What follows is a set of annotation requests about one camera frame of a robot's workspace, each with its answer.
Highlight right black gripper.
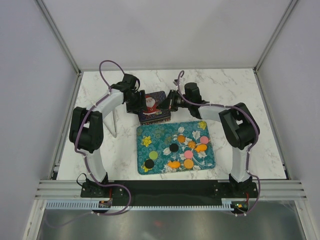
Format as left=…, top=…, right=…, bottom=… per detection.
left=156, top=90, right=192, bottom=113

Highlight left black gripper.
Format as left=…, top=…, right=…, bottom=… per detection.
left=125, top=91, right=148, bottom=116

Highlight gold tin lid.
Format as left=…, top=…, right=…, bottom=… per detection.
left=138, top=90, right=171, bottom=115

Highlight metal serving tongs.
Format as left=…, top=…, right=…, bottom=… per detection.
left=103, top=109, right=118, bottom=138

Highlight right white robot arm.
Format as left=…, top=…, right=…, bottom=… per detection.
left=157, top=82, right=260, bottom=198

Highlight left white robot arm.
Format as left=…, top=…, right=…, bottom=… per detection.
left=69, top=73, right=147, bottom=197

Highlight square cookie tin box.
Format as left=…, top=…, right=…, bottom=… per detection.
left=138, top=112, right=171, bottom=125

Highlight orange chip cookie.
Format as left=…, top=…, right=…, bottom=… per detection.
left=177, top=135, right=186, bottom=143

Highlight teal floral tray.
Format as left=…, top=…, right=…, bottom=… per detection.
left=136, top=120, right=216, bottom=175

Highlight black sandwich cookie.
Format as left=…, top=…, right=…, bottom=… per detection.
left=169, top=143, right=179, bottom=153
left=144, top=159, right=155, bottom=169

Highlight orange swirl cookie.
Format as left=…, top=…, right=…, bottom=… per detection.
left=187, top=141, right=197, bottom=149

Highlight green round cookie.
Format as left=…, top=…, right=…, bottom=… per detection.
left=149, top=151, right=158, bottom=160

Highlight pink sandwich cookie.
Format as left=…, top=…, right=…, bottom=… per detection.
left=200, top=136, right=209, bottom=145
left=183, top=150, right=193, bottom=159

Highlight orange fish cookie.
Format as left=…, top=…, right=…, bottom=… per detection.
left=167, top=160, right=181, bottom=169
left=194, top=144, right=208, bottom=153

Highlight orange dotted round cookie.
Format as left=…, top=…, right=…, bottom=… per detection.
left=183, top=159, right=194, bottom=169

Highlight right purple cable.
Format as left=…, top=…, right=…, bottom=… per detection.
left=174, top=70, right=261, bottom=181

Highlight purple cable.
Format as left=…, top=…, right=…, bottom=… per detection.
left=174, top=70, right=261, bottom=181
left=74, top=59, right=128, bottom=187

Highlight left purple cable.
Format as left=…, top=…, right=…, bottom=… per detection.
left=74, top=59, right=128, bottom=187

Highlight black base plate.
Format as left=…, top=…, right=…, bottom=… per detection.
left=80, top=180, right=258, bottom=206

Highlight white slotted cable duct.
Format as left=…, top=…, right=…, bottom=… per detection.
left=45, top=198, right=249, bottom=211

